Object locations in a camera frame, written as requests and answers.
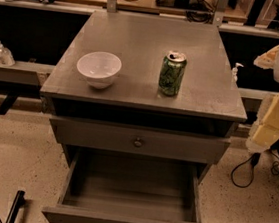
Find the grey drawer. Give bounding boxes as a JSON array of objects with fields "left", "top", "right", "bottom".
[
  {"left": 42, "top": 149, "right": 202, "bottom": 223},
  {"left": 50, "top": 116, "right": 230, "bottom": 164}
]

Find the grey drawer cabinet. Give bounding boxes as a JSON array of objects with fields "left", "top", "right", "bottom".
[{"left": 40, "top": 11, "right": 247, "bottom": 177}]

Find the grey top drawer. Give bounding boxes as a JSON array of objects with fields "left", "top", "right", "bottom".
[{"left": 50, "top": 116, "right": 230, "bottom": 164}]

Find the green soda can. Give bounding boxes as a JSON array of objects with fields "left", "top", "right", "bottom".
[{"left": 158, "top": 51, "right": 187, "bottom": 96}]

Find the white ceramic bowl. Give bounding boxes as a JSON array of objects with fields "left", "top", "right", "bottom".
[{"left": 76, "top": 51, "right": 122, "bottom": 89}]

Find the white pump bottle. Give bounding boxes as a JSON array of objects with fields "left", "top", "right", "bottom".
[{"left": 231, "top": 62, "right": 244, "bottom": 82}]

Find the clear plastic bottle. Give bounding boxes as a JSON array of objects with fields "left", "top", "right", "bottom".
[{"left": 0, "top": 41, "right": 15, "bottom": 67}]

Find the black bar on floor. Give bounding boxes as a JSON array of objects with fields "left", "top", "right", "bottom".
[{"left": 5, "top": 190, "right": 26, "bottom": 223}]

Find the black floor cable right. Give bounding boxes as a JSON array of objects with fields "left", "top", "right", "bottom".
[{"left": 229, "top": 145, "right": 279, "bottom": 193}]

